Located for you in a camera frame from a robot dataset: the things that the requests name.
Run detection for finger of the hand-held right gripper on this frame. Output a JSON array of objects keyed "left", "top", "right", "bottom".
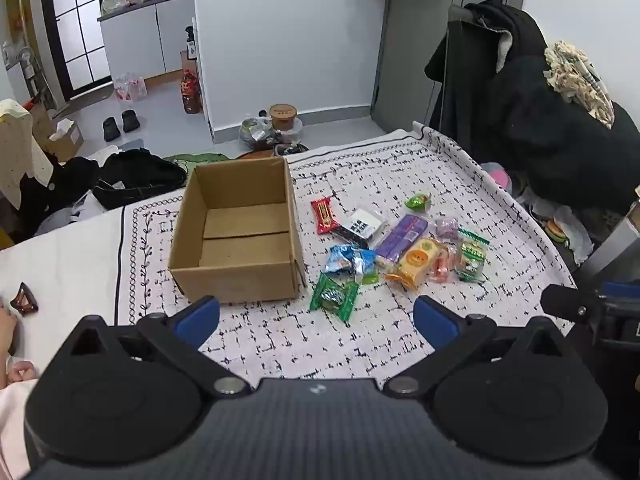
[
  {"left": 602, "top": 282, "right": 640, "bottom": 302},
  {"left": 540, "top": 284, "right": 609, "bottom": 321}
]

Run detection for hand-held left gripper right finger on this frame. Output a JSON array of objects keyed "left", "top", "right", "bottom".
[{"left": 382, "top": 295, "right": 573, "bottom": 401}]

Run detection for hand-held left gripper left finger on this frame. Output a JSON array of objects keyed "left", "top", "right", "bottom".
[{"left": 64, "top": 295, "right": 253, "bottom": 401}]

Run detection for yellow orange snack packet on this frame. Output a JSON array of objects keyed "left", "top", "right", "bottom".
[{"left": 385, "top": 237, "right": 446, "bottom": 291}]

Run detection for brown cardboard box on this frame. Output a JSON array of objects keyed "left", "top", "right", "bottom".
[{"left": 167, "top": 156, "right": 307, "bottom": 305}]

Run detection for green and white snack packet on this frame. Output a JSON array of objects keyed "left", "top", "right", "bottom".
[{"left": 454, "top": 228, "right": 491, "bottom": 284}]

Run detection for long purple snack packet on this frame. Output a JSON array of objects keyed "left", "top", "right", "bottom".
[{"left": 375, "top": 214, "right": 432, "bottom": 269}]

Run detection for pale purple snack packet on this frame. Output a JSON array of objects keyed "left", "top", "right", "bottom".
[{"left": 433, "top": 217, "right": 459, "bottom": 244}]

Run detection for dark green snack packet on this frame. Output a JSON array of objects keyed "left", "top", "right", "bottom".
[{"left": 309, "top": 273, "right": 360, "bottom": 322}]

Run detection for blue snack packet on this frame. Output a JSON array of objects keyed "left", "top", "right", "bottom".
[{"left": 325, "top": 243, "right": 377, "bottom": 277}]

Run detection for white and black snack packet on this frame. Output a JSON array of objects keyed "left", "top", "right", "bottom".
[{"left": 332, "top": 206, "right": 389, "bottom": 250}]

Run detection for white plastic bag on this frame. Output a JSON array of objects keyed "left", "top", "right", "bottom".
[{"left": 550, "top": 204, "right": 594, "bottom": 266}]

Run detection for pink soft item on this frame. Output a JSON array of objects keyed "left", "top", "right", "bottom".
[{"left": 487, "top": 162, "right": 514, "bottom": 194}]

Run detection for black bag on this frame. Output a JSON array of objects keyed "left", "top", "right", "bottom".
[{"left": 92, "top": 148, "right": 189, "bottom": 209}]

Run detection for green frog rug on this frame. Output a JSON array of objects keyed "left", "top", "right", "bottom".
[{"left": 164, "top": 152, "right": 232, "bottom": 167}]

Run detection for white papers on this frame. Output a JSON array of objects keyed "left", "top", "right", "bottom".
[{"left": 37, "top": 189, "right": 124, "bottom": 234}]

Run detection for brown hair clip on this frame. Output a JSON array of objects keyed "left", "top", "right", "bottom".
[{"left": 9, "top": 282, "right": 40, "bottom": 317}]

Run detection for pile of black clothes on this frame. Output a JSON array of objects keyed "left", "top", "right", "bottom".
[{"left": 19, "top": 157, "right": 102, "bottom": 237}]

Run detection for black coat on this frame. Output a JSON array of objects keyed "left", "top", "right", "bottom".
[{"left": 424, "top": 0, "right": 640, "bottom": 212}]

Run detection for clear plastic container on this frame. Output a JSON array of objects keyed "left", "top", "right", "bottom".
[{"left": 276, "top": 117, "right": 304, "bottom": 144}]

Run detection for beige knitted scarf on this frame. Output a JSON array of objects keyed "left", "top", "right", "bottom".
[{"left": 543, "top": 39, "right": 615, "bottom": 129}]

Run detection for brown lidded tub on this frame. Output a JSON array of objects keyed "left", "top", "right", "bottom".
[{"left": 268, "top": 103, "right": 297, "bottom": 134}]

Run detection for cardboard box with tissue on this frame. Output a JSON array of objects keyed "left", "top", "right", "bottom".
[{"left": 32, "top": 104, "right": 85, "bottom": 162}]

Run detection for red cooking oil bottle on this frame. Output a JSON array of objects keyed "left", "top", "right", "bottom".
[{"left": 180, "top": 68, "right": 202, "bottom": 114}]

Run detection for pink plastic bag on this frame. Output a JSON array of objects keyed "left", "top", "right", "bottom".
[{"left": 114, "top": 72, "right": 148, "bottom": 102}]

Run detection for white dotted cloth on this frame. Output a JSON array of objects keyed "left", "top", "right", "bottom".
[{"left": 0, "top": 98, "right": 57, "bottom": 209}]

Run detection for grey door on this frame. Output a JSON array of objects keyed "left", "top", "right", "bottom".
[{"left": 371, "top": 0, "right": 532, "bottom": 134}]

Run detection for grey kitchen cabinet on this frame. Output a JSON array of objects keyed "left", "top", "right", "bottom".
[{"left": 98, "top": 0, "right": 197, "bottom": 82}]

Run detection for black framed glass door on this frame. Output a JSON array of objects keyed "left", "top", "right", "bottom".
[{"left": 41, "top": 0, "right": 115, "bottom": 97}]

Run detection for small standing fan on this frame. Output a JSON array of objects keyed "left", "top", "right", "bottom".
[{"left": 2, "top": 41, "right": 32, "bottom": 69}]

